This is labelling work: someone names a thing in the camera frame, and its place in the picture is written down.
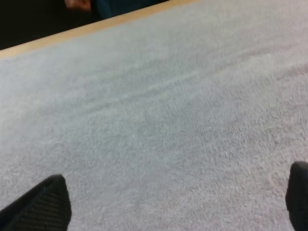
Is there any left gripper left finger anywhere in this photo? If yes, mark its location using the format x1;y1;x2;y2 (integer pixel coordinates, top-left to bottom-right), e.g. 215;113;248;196
0;174;72;231

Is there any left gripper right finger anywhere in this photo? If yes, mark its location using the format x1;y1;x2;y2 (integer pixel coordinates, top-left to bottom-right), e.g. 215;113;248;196
285;161;308;231

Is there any person's right hand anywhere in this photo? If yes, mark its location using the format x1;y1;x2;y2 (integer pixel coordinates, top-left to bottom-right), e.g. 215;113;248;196
64;0;92;12

